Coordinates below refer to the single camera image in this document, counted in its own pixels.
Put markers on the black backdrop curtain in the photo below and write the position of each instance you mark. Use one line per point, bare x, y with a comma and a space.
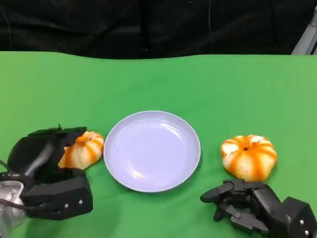
123, 24

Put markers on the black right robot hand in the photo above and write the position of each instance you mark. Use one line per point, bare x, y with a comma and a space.
262, 205

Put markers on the green table cloth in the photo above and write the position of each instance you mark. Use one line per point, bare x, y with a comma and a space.
158, 84

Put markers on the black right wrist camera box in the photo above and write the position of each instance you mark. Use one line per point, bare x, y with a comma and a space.
297, 218

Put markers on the grey metal frame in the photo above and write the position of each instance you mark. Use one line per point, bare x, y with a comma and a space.
307, 39

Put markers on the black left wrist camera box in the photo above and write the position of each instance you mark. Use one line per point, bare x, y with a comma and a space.
62, 196

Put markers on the orange white toy bread roll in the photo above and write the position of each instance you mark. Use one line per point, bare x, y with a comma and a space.
85, 151
248, 157

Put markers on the lilac plate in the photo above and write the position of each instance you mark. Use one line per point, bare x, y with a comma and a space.
152, 151

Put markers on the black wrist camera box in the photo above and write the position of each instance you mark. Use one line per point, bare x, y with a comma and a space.
62, 196
297, 218

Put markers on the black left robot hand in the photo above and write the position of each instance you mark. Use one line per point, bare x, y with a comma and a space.
32, 153

